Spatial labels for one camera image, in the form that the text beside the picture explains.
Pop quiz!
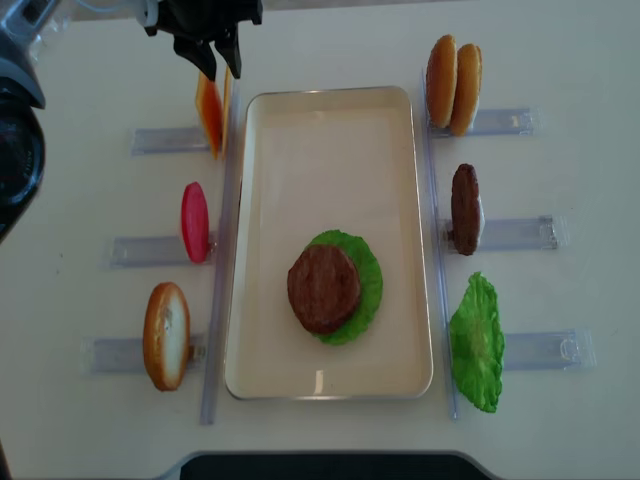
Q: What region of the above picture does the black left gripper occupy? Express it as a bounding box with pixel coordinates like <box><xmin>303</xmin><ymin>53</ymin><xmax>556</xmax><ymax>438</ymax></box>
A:
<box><xmin>139</xmin><ymin>0</ymin><xmax>263</xmax><ymax>81</ymax></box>

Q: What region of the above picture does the yellow cheese slice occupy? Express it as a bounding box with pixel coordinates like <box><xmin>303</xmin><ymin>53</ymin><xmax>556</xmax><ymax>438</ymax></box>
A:
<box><xmin>220</xmin><ymin>67</ymin><xmax>233</xmax><ymax>160</ymax></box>

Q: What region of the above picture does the orange cheese slice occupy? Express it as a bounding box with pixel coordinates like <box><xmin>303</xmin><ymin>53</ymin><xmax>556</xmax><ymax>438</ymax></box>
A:
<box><xmin>195</xmin><ymin>72</ymin><xmax>223</xmax><ymax>159</ymax></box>

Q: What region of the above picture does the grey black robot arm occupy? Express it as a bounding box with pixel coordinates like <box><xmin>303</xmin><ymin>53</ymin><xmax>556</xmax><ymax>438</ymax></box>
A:
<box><xmin>1</xmin><ymin>1</ymin><xmax>263</xmax><ymax>238</ymax></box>

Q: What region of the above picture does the red tomato slice in holder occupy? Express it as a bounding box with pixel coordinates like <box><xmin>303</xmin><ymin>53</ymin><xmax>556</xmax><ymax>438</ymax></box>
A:
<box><xmin>181</xmin><ymin>182</ymin><xmax>210</xmax><ymax>263</ymax></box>

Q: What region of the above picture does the brown meat patty on stack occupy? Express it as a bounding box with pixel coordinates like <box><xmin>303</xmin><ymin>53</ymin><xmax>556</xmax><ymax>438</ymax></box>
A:
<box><xmin>287</xmin><ymin>244</ymin><xmax>361</xmax><ymax>335</ymax></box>

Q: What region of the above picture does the sliced bread bun in holder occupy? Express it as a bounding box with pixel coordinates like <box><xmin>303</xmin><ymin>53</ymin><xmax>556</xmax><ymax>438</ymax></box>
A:
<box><xmin>143</xmin><ymin>282</ymin><xmax>190</xmax><ymax>392</ymax></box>

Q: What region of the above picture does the green lettuce leaf on stack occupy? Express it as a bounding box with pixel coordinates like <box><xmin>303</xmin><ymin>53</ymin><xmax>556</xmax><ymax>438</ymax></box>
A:
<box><xmin>307</xmin><ymin>229</ymin><xmax>384</xmax><ymax>346</ymax></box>

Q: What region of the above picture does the brown meat patty in holder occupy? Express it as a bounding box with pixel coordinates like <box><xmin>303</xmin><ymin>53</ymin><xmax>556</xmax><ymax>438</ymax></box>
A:
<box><xmin>451</xmin><ymin>164</ymin><xmax>481</xmax><ymax>256</ymax></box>

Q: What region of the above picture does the green lettuce leaf in holder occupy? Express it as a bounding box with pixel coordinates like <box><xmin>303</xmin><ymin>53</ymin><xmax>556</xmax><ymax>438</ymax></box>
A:
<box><xmin>449</xmin><ymin>272</ymin><xmax>506</xmax><ymax>413</ymax></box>

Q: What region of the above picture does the cream rectangular serving tray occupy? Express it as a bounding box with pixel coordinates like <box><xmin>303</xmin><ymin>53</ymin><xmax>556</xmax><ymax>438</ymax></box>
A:
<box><xmin>224</xmin><ymin>86</ymin><xmax>433</xmax><ymax>400</ymax></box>

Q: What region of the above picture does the round bun top far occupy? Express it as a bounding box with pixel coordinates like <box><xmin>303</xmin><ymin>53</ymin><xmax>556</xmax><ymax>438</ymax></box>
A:
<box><xmin>425</xmin><ymin>34</ymin><xmax>457</xmax><ymax>128</ymax></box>

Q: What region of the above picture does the round bun half near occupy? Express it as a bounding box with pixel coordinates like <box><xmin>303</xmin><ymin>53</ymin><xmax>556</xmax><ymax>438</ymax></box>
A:
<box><xmin>449</xmin><ymin>43</ymin><xmax>483</xmax><ymax>136</ymax></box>

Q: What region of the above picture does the white pusher block for patty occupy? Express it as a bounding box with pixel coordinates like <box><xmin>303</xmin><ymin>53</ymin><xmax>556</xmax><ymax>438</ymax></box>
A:
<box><xmin>477</xmin><ymin>195</ymin><xmax>486</xmax><ymax>248</ymax></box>

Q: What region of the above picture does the black table edge panel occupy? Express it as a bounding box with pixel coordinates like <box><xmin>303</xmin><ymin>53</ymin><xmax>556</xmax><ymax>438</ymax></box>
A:
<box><xmin>180</xmin><ymin>453</ymin><xmax>489</xmax><ymax>480</ymax></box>

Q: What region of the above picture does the clear holder rail for cheese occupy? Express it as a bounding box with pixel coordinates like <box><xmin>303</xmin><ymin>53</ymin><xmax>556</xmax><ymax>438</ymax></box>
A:
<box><xmin>130</xmin><ymin>127</ymin><xmax>210</xmax><ymax>156</ymax></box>

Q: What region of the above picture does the clear long rail left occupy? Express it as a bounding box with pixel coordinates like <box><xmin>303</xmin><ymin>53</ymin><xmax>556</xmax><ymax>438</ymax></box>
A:
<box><xmin>199</xmin><ymin>80</ymin><xmax>244</xmax><ymax>426</ymax></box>

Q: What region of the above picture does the clear long rail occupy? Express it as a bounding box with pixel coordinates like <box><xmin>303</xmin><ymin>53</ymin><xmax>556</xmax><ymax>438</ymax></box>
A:
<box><xmin>421</xmin><ymin>68</ymin><xmax>459</xmax><ymax>422</ymax></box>
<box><xmin>199</xmin><ymin>80</ymin><xmax>244</xmax><ymax>426</ymax></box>

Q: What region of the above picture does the clear holder rail for tomato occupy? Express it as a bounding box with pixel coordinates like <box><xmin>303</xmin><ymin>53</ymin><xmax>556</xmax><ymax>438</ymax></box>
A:
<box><xmin>102</xmin><ymin>236</ymin><xmax>194</xmax><ymax>269</ymax></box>

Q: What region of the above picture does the clear long rail right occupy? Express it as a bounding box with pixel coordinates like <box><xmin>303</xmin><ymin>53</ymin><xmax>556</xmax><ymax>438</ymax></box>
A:
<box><xmin>421</xmin><ymin>68</ymin><xmax>459</xmax><ymax>422</ymax></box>

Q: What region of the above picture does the clear holder rail for buns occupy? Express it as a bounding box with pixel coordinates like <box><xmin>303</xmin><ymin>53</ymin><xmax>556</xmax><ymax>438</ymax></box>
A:
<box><xmin>427</xmin><ymin>105</ymin><xmax>545</xmax><ymax>139</ymax></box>

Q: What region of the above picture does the clear holder rail for bread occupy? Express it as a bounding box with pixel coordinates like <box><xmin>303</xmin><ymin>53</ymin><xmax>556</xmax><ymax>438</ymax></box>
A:
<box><xmin>80</xmin><ymin>334</ymin><xmax>207</xmax><ymax>375</ymax></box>

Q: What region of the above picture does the clear holder rail for patty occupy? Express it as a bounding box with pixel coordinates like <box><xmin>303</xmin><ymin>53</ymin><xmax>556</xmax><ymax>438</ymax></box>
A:
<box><xmin>475</xmin><ymin>215</ymin><xmax>570</xmax><ymax>253</ymax></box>

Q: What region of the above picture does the clear holder rail for lettuce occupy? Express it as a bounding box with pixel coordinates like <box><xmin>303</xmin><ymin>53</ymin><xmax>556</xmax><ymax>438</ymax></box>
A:
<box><xmin>503</xmin><ymin>329</ymin><xmax>597</xmax><ymax>371</ymax></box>

